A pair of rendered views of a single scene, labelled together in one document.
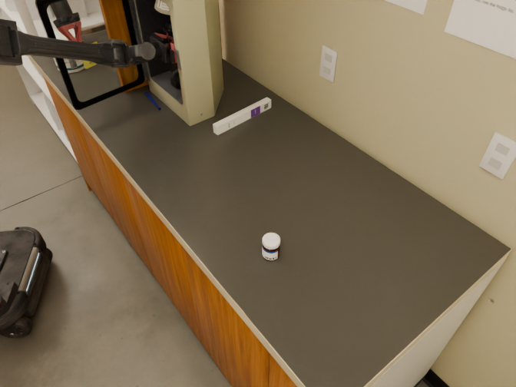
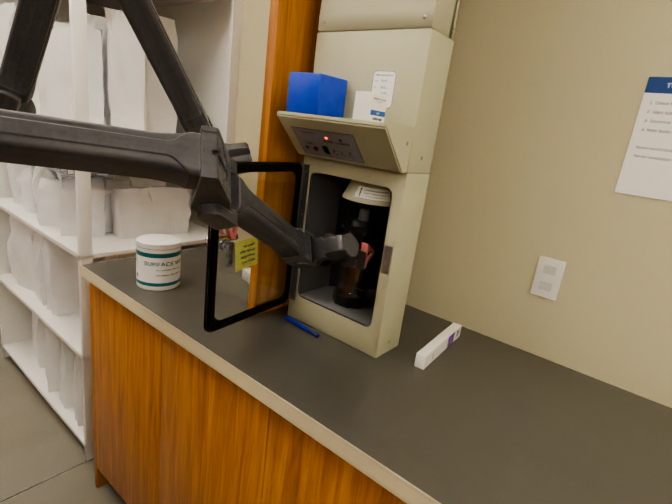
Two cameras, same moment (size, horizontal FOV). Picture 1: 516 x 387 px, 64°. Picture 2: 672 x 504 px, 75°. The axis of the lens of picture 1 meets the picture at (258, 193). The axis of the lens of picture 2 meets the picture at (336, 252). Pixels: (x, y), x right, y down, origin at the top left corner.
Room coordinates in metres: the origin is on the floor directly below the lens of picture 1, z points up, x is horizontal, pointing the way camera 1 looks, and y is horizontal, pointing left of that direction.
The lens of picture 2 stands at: (0.35, 0.65, 1.49)
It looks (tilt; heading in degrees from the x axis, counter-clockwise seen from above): 16 degrees down; 345
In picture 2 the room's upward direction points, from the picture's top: 8 degrees clockwise
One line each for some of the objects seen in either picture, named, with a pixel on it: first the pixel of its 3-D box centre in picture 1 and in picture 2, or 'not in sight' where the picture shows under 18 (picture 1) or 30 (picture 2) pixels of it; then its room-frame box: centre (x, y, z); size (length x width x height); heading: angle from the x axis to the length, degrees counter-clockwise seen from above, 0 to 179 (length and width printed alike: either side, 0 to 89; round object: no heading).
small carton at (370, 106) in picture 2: not in sight; (370, 107); (1.32, 0.35, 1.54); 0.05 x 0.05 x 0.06; 30
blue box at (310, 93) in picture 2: not in sight; (316, 95); (1.44, 0.45, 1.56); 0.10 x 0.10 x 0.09; 38
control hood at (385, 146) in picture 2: not in sight; (339, 140); (1.37, 0.40, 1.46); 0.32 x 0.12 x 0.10; 38
